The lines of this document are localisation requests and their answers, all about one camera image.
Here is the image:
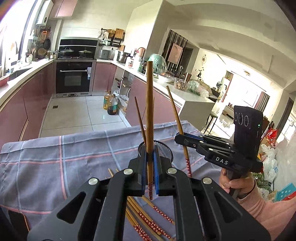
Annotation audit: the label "black mesh holder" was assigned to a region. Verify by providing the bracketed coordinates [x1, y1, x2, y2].
[137, 140, 174, 163]

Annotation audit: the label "clear plastic bag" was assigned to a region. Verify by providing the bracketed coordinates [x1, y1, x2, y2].
[118, 94, 129, 112]

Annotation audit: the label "kitchen window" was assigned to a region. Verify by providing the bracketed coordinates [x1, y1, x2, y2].
[0, 0, 38, 77]

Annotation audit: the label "wall rack with cutting board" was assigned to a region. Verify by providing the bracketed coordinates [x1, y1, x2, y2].
[100, 28, 125, 48]

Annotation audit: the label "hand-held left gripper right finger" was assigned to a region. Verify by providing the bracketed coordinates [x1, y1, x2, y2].
[153, 145, 271, 241]

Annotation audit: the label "framed wall picture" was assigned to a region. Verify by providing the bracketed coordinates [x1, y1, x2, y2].
[167, 43, 184, 65]

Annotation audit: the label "steel stockpot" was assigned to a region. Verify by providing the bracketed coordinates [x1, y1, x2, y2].
[116, 51, 130, 64]

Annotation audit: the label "pink wall cabinet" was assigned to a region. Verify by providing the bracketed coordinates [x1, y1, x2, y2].
[48, 0, 78, 19]

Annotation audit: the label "pink base cabinets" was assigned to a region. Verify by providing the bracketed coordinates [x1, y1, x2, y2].
[0, 61, 56, 149]
[92, 62, 182, 127]

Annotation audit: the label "white water heater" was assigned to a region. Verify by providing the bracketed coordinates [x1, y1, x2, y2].
[36, 0, 54, 25]

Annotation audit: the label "pink kettle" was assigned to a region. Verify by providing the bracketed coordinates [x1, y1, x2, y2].
[136, 47, 147, 64]

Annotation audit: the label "person's right forearm pink sleeve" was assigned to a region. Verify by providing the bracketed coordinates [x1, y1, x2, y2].
[237, 183, 296, 240]

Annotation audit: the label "white plastic bag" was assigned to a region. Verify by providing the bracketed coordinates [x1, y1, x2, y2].
[261, 144, 278, 183]

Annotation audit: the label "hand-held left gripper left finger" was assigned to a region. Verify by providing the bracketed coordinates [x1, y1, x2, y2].
[27, 145, 148, 241]

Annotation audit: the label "grey plaid tablecloth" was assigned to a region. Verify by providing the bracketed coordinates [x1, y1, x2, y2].
[0, 120, 222, 241]

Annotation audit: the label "red plastic bag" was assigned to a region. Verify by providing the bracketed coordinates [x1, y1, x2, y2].
[266, 128, 279, 143]

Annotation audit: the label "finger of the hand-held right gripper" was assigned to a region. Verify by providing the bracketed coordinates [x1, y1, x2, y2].
[183, 133, 234, 150]
[175, 134, 234, 161]

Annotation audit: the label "yellow oil bottle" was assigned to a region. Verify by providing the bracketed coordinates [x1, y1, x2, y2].
[103, 91, 111, 110]

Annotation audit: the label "bag of green vegetables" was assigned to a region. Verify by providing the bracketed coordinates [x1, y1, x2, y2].
[187, 79, 210, 97]

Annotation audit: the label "bunch of wooden chopsticks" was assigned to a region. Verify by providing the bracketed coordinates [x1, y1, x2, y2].
[107, 168, 176, 241]

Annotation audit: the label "white kitchen peninsula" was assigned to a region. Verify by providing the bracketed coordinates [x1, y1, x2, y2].
[180, 91, 216, 127]

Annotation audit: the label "green dome in plastic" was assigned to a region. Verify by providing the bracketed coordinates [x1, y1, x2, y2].
[148, 53, 167, 75]

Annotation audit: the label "clear egg box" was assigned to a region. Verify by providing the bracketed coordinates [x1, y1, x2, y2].
[174, 79, 188, 90]

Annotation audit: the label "pot with glass lid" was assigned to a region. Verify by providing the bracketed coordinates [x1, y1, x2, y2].
[60, 47, 75, 57]
[78, 48, 94, 57]

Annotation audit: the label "person's right hand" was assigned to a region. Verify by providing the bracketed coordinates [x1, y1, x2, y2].
[218, 168, 256, 200]

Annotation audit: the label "wooden chopstick red patterned end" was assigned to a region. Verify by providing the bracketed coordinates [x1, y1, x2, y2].
[166, 86, 192, 178]
[134, 97, 147, 146]
[146, 61, 154, 201]

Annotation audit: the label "dark oil bottle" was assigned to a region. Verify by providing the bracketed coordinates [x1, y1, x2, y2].
[107, 94, 119, 115]

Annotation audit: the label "green stool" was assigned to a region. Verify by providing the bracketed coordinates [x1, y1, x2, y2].
[205, 111, 223, 135]

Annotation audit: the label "teal perforated stool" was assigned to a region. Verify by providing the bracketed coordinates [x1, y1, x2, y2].
[274, 183, 296, 202]

